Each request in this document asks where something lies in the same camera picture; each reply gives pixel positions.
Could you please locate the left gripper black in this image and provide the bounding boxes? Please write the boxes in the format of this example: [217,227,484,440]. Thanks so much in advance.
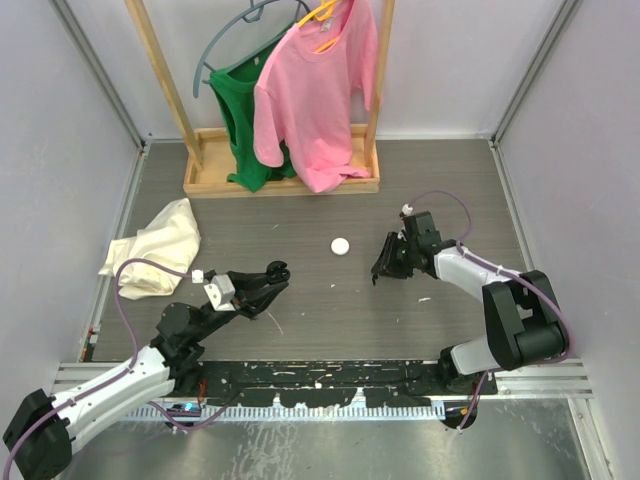
[193,270,286,342]

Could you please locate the white earbud case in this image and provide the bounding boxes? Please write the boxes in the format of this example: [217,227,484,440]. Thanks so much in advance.
[330,237,350,256]

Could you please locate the black earbud case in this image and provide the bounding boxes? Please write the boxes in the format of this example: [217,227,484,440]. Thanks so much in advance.
[265,260,291,285]

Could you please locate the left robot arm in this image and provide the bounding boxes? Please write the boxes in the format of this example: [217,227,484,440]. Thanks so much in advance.
[2,261,291,479]

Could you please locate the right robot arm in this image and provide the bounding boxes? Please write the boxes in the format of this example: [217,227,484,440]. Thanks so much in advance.
[371,205,570,394]

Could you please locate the cream cloth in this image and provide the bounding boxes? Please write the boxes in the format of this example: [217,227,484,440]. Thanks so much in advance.
[99,198,201,300]

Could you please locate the wooden clothes rack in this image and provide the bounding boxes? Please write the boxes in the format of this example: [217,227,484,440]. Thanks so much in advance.
[123,0,396,200]

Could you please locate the pink t-shirt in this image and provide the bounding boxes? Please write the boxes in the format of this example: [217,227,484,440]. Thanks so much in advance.
[253,1,378,193]

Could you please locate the green t-shirt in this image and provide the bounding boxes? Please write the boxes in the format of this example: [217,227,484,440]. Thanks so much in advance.
[208,25,296,193]

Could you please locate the yellow clothes hanger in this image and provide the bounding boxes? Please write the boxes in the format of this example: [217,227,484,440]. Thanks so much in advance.
[299,1,353,60]

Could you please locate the grey clothes hanger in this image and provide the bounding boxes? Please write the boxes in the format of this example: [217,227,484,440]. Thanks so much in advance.
[192,1,311,99]

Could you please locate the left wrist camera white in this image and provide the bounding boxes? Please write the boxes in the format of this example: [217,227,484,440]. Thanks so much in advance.
[191,270,236,312]

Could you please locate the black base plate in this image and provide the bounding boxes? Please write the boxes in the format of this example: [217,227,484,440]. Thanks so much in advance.
[169,360,481,408]

